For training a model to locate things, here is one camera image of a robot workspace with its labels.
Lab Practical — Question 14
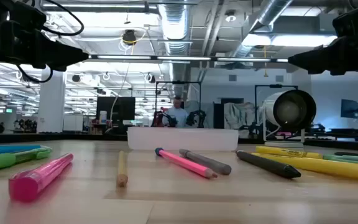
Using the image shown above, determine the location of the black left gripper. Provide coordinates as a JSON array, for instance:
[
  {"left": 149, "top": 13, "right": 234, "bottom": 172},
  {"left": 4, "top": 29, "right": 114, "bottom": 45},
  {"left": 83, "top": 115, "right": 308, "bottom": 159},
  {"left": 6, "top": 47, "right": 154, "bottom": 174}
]
[{"left": 0, "top": 0, "right": 90, "bottom": 72}]

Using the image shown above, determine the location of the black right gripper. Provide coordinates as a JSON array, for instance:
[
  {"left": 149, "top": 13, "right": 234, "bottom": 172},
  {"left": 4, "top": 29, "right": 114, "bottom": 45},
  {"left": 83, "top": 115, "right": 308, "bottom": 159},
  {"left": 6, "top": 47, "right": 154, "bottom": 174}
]
[{"left": 287, "top": 6, "right": 358, "bottom": 76}]

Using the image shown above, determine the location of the yellow highlighter black print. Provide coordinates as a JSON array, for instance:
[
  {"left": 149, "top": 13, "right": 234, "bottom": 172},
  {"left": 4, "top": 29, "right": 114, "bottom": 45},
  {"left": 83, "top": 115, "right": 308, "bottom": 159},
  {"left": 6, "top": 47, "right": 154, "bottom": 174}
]
[{"left": 255, "top": 146, "right": 324, "bottom": 160}]

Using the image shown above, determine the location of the thin black pen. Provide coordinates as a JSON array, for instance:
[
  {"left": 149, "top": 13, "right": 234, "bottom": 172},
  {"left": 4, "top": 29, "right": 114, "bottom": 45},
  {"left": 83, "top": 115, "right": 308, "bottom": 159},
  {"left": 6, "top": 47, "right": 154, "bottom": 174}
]
[{"left": 334, "top": 151, "right": 358, "bottom": 158}]

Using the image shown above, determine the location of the blue pen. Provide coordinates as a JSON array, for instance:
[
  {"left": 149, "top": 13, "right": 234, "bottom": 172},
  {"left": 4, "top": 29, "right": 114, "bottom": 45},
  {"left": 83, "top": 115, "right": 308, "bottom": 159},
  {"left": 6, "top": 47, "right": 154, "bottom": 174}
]
[{"left": 0, "top": 144, "right": 43, "bottom": 157}]

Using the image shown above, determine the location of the long yellow highlighter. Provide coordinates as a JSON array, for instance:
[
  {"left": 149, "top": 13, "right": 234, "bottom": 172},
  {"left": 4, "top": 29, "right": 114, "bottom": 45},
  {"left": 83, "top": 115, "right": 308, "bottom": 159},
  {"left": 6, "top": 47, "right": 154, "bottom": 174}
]
[{"left": 250, "top": 152, "right": 358, "bottom": 183}]

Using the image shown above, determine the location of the black marker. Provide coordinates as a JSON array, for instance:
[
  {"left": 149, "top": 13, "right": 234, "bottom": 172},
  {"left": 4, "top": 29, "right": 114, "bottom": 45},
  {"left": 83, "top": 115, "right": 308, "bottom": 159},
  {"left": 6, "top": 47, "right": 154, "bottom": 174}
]
[{"left": 236, "top": 149, "right": 302, "bottom": 180}]

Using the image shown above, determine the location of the yellow wooden pencil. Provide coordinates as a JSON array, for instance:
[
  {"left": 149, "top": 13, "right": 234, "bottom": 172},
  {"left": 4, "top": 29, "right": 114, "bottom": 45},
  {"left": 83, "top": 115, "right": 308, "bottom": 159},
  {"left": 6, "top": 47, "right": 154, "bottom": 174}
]
[{"left": 116, "top": 151, "right": 129, "bottom": 188}]

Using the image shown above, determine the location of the pink highlighter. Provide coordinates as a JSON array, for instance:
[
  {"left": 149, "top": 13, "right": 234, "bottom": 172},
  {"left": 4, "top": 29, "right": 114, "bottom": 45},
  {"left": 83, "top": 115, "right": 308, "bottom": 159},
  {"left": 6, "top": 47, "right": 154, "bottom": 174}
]
[{"left": 8, "top": 152, "right": 74, "bottom": 202}]

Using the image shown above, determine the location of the clear supply box orange lid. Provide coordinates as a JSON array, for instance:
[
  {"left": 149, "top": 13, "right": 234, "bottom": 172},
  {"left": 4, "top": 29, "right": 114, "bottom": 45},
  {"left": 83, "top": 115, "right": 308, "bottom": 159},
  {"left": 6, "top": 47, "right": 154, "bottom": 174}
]
[{"left": 127, "top": 126, "right": 239, "bottom": 152}]

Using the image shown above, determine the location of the grey marker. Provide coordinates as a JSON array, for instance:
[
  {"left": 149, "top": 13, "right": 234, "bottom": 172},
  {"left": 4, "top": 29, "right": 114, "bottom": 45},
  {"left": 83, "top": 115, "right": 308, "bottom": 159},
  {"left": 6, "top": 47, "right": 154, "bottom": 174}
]
[{"left": 178, "top": 148, "right": 232, "bottom": 176}]

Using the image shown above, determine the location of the pink pencil blue eraser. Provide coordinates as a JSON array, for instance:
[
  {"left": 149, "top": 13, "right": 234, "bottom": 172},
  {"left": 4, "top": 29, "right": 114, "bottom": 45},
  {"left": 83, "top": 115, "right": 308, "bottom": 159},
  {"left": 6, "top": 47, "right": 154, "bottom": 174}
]
[{"left": 155, "top": 147, "right": 218, "bottom": 179}]

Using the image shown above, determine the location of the monitor on arm mount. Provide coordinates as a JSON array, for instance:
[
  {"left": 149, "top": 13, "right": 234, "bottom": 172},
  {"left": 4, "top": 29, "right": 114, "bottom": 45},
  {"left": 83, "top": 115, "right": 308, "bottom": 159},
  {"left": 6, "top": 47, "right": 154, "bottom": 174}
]
[{"left": 340, "top": 98, "right": 358, "bottom": 119}]

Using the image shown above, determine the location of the white pillar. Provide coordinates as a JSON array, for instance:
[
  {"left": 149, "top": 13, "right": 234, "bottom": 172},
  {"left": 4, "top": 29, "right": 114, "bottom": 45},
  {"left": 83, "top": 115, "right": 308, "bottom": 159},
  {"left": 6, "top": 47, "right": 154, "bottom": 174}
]
[{"left": 37, "top": 67, "right": 67, "bottom": 134}]

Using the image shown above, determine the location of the white spot lamp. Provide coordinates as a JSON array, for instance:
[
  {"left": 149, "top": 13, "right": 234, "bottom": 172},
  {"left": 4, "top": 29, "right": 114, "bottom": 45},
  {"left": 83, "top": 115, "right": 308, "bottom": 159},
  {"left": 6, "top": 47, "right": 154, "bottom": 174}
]
[{"left": 261, "top": 89, "right": 317, "bottom": 147}]

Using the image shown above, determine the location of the black hanging ceiling device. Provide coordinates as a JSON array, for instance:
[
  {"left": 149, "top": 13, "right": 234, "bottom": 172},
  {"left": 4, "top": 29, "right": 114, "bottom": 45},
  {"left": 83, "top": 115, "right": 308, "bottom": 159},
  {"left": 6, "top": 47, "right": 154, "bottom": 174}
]
[{"left": 122, "top": 29, "right": 137, "bottom": 46}]

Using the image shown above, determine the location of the black computer monitor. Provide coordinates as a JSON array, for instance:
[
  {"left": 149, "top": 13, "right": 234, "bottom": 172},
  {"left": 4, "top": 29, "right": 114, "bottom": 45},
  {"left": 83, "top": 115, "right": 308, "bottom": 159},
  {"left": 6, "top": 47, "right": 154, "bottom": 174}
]
[{"left": 96, "top": 96, "right": 135, "bottom": 134}]

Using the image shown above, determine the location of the grey cloth cover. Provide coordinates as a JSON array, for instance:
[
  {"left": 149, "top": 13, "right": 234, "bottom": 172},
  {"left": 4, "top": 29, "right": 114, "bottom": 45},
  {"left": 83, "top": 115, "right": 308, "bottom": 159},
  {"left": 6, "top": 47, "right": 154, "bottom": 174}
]
[{"left": 224, "top": 102, "right": 257, "bottom": 131}]

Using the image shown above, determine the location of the red black background robot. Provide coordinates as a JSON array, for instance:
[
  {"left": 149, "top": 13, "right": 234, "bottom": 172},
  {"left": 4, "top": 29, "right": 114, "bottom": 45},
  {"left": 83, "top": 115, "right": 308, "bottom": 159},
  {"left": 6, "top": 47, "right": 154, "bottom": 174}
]
[{"left": 150, "top": 107, "right": 177, "bottom": 128}]

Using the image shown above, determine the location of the long ceiling light bar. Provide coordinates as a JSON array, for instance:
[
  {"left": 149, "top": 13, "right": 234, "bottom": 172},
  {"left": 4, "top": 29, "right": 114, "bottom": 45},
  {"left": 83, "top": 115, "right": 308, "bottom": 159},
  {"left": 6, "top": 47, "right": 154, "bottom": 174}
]
[{"left": 88, "top": 55, "right": 289, "bottom": 63}]

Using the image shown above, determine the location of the black rig frame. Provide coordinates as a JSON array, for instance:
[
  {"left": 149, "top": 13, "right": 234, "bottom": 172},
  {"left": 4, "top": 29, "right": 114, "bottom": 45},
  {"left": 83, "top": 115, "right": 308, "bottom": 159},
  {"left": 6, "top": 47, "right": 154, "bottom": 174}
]
[
  {"left": 155, "top": 80, "right": 202, "bottom": 128},
  {"left": 254, "top": 83, "right": 299, "bottom": 141}
]

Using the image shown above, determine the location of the silver ribbed ventilation duct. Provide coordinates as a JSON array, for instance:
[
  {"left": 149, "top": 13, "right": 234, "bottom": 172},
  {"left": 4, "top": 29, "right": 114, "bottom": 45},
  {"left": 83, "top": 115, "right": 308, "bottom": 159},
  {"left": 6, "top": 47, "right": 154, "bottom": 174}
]
[{"left": 157, "top": 0, "right": 193, "bottom": 97}]

